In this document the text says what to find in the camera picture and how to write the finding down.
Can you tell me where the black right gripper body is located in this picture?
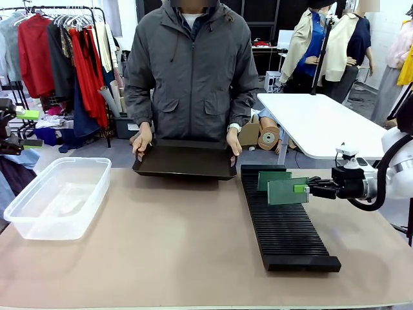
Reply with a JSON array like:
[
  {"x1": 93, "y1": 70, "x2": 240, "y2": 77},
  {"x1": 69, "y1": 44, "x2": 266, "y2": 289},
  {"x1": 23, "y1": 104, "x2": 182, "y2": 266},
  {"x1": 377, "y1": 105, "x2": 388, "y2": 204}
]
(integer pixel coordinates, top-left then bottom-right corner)
[{"x1": 331, "y1": 167, "x2": 367, "y2": 200}]

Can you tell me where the green PCB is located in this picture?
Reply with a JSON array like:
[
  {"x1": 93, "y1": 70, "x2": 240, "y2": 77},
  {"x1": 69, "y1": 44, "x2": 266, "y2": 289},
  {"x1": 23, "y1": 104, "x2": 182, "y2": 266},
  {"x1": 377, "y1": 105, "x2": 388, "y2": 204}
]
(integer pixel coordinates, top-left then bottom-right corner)
[
  {"x1": 257, "y1": 170, "x2": 294, "y2": 192},
  {"x1": 267, "y1": 176, "x2": 310, "y2": 207}
]

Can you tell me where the dark brown serving tray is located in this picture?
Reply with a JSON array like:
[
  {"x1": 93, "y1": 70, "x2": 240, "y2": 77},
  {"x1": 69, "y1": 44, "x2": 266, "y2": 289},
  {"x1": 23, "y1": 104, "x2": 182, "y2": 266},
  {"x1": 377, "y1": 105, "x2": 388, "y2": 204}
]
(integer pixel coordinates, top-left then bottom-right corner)
[{"x1": 132, "y1": 138, "x2": 238, "y2": 181}]

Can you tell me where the person's right forearm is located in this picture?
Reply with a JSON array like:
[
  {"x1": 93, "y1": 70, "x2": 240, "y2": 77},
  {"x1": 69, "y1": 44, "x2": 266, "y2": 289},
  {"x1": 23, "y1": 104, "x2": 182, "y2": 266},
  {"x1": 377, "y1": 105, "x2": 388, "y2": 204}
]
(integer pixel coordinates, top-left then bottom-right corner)
[{"x1": 124, "y1": 74, "x2": 154, "y2": 129}]

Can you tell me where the person's left forearm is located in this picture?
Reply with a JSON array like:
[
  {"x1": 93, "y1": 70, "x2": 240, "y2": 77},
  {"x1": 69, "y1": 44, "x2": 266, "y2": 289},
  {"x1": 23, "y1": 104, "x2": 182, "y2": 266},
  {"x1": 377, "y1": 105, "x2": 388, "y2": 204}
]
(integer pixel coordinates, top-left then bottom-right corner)
[{"x1": 225, "y1": 74, "x2": 261, "y2": 130}]

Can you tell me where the person's left hand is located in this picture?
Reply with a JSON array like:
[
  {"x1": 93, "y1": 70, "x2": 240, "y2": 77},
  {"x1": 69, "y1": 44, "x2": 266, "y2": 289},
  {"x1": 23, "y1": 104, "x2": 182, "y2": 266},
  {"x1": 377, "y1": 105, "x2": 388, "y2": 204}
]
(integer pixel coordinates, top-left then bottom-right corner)
[{"x1": 225, "y1": 130, "x2": 243, "y2": 167}]

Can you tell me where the person's right hand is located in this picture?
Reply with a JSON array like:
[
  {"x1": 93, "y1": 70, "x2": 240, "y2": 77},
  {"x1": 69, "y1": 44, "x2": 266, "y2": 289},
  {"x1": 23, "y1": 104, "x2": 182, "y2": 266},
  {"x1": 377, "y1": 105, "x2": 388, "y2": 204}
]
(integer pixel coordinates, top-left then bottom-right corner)
[{"x1": 132, "y1": 121, "x2": 155, "y2": 162}]

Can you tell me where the light blue shirt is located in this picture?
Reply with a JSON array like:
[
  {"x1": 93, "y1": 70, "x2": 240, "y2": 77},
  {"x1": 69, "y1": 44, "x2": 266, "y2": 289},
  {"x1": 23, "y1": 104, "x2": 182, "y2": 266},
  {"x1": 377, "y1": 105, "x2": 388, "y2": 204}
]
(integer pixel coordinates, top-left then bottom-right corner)
[{"x1": 0, "y1": 147, "x2": 42, "y2": 207}]

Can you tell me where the navy crumpled garment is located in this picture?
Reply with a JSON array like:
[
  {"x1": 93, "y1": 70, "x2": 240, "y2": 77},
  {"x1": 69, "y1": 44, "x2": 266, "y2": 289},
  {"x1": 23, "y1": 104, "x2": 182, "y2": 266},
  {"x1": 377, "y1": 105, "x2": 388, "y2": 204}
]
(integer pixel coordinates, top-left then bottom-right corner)
[{"x1": 33, "y1": 127, "x2": 59, "y2": 147}]

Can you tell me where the white clothes pile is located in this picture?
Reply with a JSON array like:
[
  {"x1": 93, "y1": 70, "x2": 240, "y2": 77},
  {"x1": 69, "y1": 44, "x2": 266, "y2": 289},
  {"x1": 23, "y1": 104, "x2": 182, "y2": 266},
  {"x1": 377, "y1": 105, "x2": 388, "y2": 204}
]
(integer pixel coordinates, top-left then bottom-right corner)
[{"x1": 34, "y1": 114, "x2": 66, "y2": 130}]

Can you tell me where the blue crumpled garment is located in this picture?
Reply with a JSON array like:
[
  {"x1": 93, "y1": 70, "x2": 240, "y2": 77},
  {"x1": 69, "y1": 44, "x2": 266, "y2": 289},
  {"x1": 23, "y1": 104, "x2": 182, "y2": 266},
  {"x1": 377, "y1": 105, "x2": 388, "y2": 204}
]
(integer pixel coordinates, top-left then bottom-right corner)
[{"x1": 57, "y1": 141, "x2": 85, "y2": 154}]

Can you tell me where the dark grey coat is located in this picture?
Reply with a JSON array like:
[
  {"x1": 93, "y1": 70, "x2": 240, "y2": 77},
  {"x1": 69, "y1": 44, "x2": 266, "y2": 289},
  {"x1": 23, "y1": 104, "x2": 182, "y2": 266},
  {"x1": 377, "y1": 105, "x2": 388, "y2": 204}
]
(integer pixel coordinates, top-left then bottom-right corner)
[{"x1": 47, "y1": 21, "x2": 77, "y2": 105}]

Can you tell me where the black slotted PCB rack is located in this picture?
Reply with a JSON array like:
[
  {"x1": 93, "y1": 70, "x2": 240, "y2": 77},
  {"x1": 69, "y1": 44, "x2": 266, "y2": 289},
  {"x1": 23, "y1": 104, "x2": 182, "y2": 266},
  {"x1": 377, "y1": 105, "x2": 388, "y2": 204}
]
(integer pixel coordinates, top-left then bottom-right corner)
[{"x1": 240, "y1": 163, "x2": 342, "y2": 273}]

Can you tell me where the blue denim garment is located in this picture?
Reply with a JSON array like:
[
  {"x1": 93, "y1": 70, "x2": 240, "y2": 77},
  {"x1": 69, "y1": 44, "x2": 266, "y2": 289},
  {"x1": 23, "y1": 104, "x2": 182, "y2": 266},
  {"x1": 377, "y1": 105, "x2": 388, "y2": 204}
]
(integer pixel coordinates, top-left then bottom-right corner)
[{"x1": 73, "y1": 77, "x2": 101, "y2": 139}]

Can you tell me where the red shirt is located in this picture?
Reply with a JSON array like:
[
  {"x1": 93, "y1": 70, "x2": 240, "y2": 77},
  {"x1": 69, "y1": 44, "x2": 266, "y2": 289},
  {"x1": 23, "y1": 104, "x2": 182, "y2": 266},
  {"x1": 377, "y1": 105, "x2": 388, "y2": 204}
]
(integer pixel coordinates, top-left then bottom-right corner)
[{"x1": 17, "y1": 14, "x2": 56, "y2": 99}]

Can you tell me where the white table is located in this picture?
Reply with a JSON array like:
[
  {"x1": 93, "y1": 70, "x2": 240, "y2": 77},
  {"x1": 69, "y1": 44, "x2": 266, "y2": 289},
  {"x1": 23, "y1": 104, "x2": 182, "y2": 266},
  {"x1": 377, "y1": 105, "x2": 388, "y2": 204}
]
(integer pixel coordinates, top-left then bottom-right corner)
[{"x1": 257, "y1": 92, "x2": 388, "y2": 165}]

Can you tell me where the clear plastic storage box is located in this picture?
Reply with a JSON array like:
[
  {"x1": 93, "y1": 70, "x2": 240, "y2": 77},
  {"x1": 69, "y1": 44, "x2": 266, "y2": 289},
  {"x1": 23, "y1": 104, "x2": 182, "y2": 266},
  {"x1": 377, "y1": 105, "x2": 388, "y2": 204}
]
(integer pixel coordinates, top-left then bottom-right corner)
[{"x1": 3, "y1": 157, "x2": 113, "y2": 242}]

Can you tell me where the red dress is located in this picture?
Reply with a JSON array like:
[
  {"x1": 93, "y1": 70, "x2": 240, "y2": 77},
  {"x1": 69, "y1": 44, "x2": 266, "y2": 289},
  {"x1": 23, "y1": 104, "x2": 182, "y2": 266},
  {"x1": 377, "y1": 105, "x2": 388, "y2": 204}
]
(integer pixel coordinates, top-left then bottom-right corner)
[{"x1": 68, "y1": 27, "x2": 109, "y2": 129}]

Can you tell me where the light grey-blue garment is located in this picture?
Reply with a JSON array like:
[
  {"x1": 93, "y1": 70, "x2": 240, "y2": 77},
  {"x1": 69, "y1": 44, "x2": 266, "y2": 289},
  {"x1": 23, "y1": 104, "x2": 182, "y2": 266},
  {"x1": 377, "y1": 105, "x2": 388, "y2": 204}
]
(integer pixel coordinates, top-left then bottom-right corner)
[{"x1": 0, "y1": 12, "x2": 24, "y2": 82}]

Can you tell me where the brown cardboard spool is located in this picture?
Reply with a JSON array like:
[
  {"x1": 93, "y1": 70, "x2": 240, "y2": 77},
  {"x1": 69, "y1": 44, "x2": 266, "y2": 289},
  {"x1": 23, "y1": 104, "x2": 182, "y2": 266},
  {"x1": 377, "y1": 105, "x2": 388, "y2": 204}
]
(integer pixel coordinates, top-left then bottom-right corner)
[{"x1": 257, "y1": 125, "x2": 281, "y2": 152}]

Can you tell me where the cardboard tube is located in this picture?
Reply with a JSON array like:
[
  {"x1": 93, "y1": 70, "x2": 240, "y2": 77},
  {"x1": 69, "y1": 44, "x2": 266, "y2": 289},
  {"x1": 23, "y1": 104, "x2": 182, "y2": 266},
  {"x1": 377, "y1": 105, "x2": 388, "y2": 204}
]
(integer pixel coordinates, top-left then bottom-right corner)
[
  {"x1": 109, "y1": 79, "x2": 126, "y2": 114},
  {"x1": 98, "y1": 85, "x2": 122, "y2": 119}
]

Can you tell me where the lying mannequin torso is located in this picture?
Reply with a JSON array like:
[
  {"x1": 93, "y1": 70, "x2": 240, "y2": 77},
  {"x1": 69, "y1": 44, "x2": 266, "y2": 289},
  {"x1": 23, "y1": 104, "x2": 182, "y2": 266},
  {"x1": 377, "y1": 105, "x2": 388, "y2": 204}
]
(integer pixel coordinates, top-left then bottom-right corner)
[{"x1": 257, "y1": 108, "x2": 285, "y2": 130}]

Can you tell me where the cardboard box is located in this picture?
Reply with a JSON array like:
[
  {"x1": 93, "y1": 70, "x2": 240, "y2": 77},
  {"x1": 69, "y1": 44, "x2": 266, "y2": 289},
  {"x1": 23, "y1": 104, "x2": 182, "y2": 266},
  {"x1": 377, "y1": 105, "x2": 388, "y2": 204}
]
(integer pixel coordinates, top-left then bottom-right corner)
[{"x1": 237, "y1": 114, "x2": 261, "y2": 149}]

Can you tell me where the dark grey storage bin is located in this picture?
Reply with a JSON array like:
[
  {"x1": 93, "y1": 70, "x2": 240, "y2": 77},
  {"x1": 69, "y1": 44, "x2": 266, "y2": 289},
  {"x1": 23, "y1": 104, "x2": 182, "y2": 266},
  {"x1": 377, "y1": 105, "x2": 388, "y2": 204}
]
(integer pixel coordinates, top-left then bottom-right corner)
[{"x1": 114, "y1": 116, "x2": 141, "y2": 141}]

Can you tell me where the black clothes rack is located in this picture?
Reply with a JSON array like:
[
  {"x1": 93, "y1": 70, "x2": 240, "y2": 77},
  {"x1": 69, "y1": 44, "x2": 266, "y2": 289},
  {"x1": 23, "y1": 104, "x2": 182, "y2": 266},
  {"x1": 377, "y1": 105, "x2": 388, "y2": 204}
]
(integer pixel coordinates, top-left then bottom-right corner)
[{"x1": 0, "y1": 5, "x2": 113, "y2": 149}]

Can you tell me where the cream blouse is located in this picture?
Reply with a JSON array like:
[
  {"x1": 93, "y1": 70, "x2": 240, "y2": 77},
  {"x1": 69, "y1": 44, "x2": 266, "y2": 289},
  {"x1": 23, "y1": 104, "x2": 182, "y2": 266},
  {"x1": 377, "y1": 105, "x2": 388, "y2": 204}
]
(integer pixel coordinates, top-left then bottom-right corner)
[{"x1": 95, "y1": 21, "x2": 119, "y2": 74}]

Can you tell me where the mannequin in pink top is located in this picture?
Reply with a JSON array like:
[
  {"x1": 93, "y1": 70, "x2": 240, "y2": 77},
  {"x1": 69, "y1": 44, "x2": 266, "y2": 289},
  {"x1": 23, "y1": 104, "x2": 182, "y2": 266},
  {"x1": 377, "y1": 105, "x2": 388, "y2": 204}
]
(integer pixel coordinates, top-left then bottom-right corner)
[{"x1": 370, "y1": 19, "x2": 413, "y2": 127}]

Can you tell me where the white cube crate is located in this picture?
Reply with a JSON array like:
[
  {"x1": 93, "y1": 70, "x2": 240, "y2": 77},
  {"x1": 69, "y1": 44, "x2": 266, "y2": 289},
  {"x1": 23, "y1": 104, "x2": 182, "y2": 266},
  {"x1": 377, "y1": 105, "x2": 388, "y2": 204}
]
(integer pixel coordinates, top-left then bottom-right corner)
[{"x1": 264, "y1": 70, "x2": 284, "y2": 93}]

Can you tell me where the yellow garment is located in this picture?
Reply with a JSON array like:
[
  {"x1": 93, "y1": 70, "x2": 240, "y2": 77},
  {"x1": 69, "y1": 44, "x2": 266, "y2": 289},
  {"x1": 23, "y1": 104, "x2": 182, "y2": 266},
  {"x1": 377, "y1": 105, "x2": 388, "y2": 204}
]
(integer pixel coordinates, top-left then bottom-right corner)
[{"x1": 396, "y1": 43, "x2": 413, "y2": 87}]

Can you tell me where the mannequin in navy top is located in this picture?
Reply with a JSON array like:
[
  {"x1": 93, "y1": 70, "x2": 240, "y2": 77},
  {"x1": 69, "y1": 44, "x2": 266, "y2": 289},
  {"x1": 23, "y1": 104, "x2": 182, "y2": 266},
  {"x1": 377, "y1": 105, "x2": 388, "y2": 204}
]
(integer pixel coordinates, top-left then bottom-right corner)
[{"x1": 322, "y1": 0, "x2": 378, "y2": 105}]

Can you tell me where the mannequin in cream jacket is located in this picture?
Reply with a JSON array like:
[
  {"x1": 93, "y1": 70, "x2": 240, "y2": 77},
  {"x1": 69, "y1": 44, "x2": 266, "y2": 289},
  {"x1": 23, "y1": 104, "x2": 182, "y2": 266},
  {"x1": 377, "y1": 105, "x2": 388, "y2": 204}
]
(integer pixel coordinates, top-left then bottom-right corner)
[{"x1": 279, "y1": 0, "x2": 330, "y2": 95}]

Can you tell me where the white monitor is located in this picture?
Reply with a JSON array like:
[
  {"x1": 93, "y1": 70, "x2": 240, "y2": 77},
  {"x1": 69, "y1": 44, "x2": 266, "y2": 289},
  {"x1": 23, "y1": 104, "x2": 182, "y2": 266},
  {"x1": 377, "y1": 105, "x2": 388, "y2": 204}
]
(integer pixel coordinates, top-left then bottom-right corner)
[{"x1": 277, "y1": 29, "x2": 296, "y2": 49}]

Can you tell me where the person in grey jacket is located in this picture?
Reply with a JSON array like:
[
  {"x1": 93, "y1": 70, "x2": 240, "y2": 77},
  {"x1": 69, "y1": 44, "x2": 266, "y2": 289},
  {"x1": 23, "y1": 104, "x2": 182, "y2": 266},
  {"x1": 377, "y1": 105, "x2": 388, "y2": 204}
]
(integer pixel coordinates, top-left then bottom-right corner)
[{"x1": 124, "y1": 0, "x2": 261, "y2": 152}]

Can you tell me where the black metal shelf frame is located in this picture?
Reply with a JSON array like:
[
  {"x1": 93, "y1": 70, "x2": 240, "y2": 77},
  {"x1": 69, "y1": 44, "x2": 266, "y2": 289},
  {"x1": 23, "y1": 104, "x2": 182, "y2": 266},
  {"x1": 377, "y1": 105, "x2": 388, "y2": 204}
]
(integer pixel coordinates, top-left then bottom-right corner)
[{"x1": 0, "y1": 76, "x2": 30, "y2": 140}]

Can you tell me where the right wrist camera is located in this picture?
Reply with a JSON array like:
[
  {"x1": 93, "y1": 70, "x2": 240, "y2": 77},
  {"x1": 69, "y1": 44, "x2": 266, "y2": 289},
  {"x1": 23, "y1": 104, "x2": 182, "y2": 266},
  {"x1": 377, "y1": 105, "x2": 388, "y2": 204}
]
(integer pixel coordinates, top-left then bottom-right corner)
[{"x1": 334, "y1": 147, "x2": 367, "y2": 169}]

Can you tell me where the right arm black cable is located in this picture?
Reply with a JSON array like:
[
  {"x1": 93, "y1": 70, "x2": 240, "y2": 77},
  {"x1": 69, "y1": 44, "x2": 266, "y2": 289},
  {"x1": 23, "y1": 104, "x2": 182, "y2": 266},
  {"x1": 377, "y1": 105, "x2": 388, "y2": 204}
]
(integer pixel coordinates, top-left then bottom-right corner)
[{"x1": 345, "y1": 134, "x2": 413, "y2": 212}]

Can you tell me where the black camera pole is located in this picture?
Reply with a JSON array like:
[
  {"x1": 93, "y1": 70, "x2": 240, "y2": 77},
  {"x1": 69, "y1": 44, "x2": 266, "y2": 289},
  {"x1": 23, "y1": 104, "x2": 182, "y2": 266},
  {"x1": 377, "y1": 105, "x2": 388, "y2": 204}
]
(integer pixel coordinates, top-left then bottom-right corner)
[{"x1": 310, "y1": 14, "x2": 336, "y2": 96}]

